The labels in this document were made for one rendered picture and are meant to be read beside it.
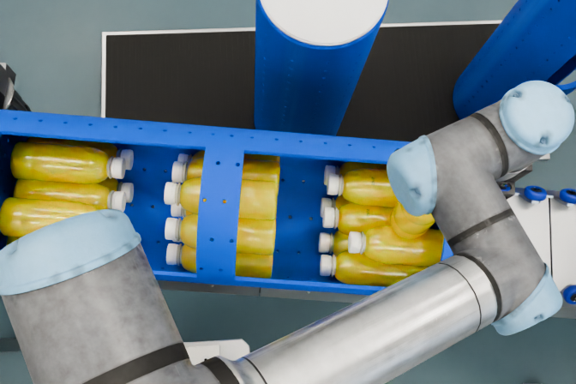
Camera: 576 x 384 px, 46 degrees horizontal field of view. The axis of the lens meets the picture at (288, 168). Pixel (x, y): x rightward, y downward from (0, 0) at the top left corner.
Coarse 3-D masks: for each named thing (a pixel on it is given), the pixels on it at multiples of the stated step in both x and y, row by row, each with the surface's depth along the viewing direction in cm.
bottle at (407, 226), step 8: (400, 208) 112; (392, 216) 118; (400, 216) 113; (408, 216) 109; (424, 216) 106; (432, 216) 106; (392, 224) 119; (400, 224) 115; (408, 224) 112; (416, 224) 110; (424, 224) 109; (432, 224) 112; (400, 232) 118; (408, 232) 116; (416, 232) 115; (424, 232) 117
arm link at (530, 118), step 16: (512, 96) 70; (528, 96) 70; (544, 96) 70; (560, 96) 70; (480, 112) 73; (496, 112) 72; (512, 112) 69; (528, 112) 69; (544, 112) 69; (560, 112) 69; (496, 128) 71; (512, 128) 69; (528, 128) 69; (544, 128) 69; (560, 128) 69; (512, 144) 71; (528, 144) 69; (544, 144) 69; (560, 144) 72; (512, 160) 71; (528, 160) 73
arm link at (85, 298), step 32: (64, 224) 53; (96, 224) 53; (128, 224) 57; (0, 256) 53; (32, 256) 51; (64, 256) 51; (96, 256) 52; (128, 256) 54; (0, 288) 53; (32, 288) 50; (64, 288) 50; (96, 288) 51; (128, 288) 52; (32, 320) 51; (64, 320) 50; (96, 320) 50; (128, 320) 51; (160, 320) 53; (32, 352) 51; (64, 352) 49; (96, 352) 49; (128, 352) 50; (160, 352) 51
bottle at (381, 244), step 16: (368, 240) 121; (384, 240) 120; (400, 240) 120; (416, 240) 120; (432, 240) 120; (368, 256) 122; (384, 256) 120; (400, 256) 120; (416, 256) 120; (432, 256) 120
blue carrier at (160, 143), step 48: (0, 144) 127; (144, 144) 115; (192, 144) 115; (240, 144) 116; (288, 144) 117; (336, 144) 118; (384, 144) 120; (0, 192) 129; (144, 192) 138; (240, 192) 112; (288, 192) 138; (0, 240) 131; (144, 240) 134; (288, 240) 137; (288, 288) 120; (336, 288) 118; (384, 288) 119
